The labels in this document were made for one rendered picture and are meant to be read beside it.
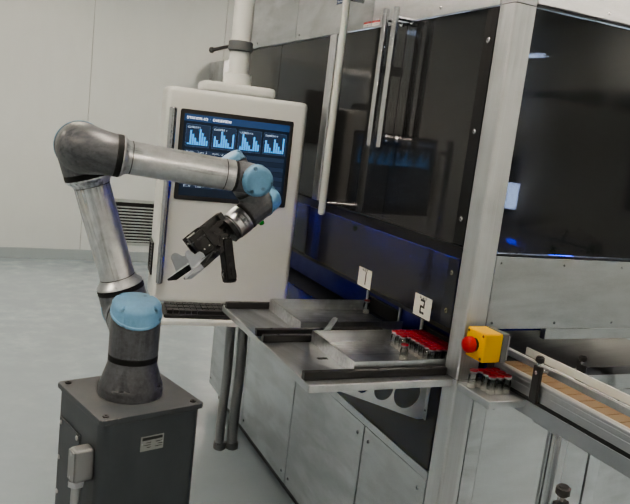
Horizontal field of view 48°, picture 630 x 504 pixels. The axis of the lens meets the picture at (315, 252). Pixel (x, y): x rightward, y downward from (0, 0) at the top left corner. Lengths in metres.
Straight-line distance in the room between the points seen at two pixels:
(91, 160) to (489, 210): 0.93
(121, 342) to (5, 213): 5.39
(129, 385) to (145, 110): 5.51
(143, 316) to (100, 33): 5.52
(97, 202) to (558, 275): 1.18
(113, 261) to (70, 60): 5.29
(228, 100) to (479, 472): 1.44
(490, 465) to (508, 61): 1.04
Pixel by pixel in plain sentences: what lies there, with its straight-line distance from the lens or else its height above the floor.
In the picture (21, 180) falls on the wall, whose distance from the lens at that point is 7.00.
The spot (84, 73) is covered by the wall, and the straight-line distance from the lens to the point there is 7.00.
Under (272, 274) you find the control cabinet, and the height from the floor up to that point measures 0.92.
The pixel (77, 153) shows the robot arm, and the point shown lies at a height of 1.35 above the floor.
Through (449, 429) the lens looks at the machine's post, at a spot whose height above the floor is 0.75.
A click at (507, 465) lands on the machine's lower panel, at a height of 0.63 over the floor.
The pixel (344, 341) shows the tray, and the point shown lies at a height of 0.88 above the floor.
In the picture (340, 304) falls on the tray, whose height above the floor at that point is 0.90.
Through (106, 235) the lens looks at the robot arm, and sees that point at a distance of 1.77.
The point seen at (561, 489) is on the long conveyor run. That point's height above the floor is 1.00.
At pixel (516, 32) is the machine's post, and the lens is 1.79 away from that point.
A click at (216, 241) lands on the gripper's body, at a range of 1.80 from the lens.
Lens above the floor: 1.45
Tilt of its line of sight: 9 degrees down
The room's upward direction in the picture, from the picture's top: 7 degrees clockwise
